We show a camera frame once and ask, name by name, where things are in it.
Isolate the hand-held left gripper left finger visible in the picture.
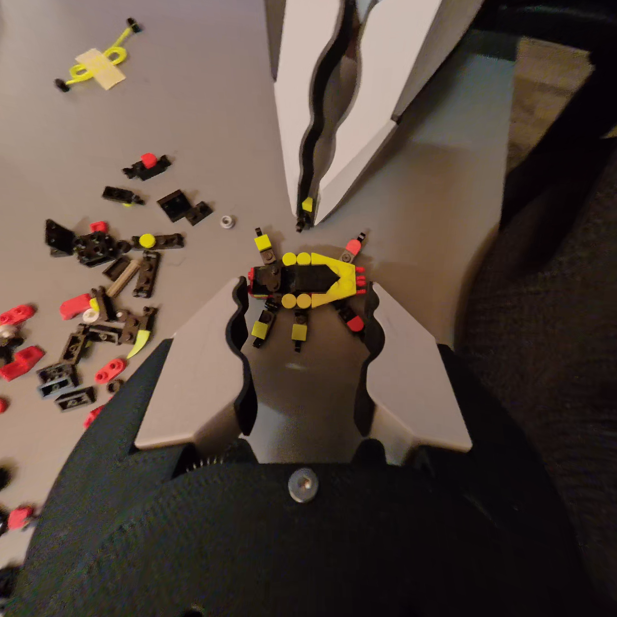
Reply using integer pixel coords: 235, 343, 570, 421
134, 276, 259, 451

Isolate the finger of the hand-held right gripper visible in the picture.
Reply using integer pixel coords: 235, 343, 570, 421
264, 0, 360, 232
311, 0, 485, 226

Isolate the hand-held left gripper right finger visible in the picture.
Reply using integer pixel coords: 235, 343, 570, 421
353, 281, 473, 466

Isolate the yellow black lego leg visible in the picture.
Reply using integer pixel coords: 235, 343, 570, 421
295, 195, 316, 233

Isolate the black yellow lego spider model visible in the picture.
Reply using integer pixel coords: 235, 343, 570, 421
247, 227, 374, 353

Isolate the pile of loose lego pieces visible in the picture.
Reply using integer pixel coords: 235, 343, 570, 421
0, 152, 215, 536

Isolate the beige paper tag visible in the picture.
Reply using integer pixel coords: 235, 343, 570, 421
75, 48, 127, 91

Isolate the neon yellow lego string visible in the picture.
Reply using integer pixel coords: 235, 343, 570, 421
54, 18, 143, 92

